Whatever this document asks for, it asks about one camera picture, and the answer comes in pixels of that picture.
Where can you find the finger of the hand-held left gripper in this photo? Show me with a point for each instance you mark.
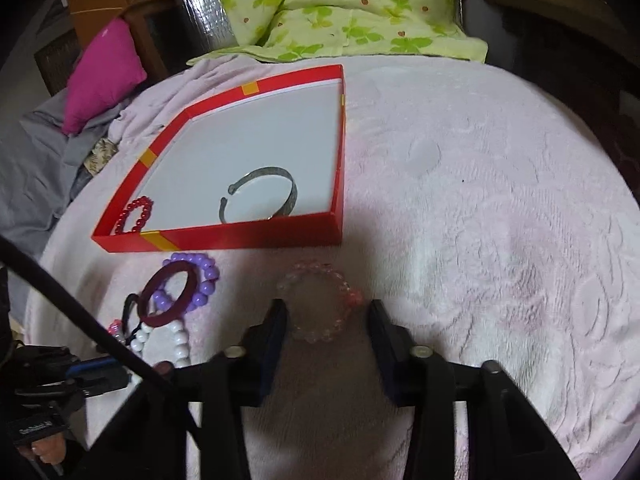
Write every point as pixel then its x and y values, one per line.
pixel 100 376

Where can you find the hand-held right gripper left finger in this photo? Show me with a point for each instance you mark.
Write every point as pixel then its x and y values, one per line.
pixel 272 342

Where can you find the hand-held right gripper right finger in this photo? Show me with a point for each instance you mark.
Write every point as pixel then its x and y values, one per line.
pixel 387 352

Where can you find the red cardboard box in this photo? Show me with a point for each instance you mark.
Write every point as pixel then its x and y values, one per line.
pixel 250 237

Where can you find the dark red bangle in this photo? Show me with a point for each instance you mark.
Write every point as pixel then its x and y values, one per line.
pixel 167 268

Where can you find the person's left hand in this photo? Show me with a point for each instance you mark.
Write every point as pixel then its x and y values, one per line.
pixel 47 447

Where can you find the silver metal bangle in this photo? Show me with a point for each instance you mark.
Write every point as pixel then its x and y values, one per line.
pixel 292 195

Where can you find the pale pink blanket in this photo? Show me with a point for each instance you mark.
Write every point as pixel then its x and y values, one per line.
pixel 475 210

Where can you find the small patterned pouch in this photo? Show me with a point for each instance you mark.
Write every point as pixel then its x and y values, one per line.
pixel 102 152

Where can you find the grey bed sheet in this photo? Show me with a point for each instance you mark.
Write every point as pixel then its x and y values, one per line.
pixel 35 160

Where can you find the magenta pillow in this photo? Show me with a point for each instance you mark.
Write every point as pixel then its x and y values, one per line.
pixel 100 80

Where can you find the dark framed panel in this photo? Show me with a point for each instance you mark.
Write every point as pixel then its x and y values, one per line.
pixel 55 62

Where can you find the green floral quilt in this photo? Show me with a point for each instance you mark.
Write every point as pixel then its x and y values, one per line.
pixel 325 10

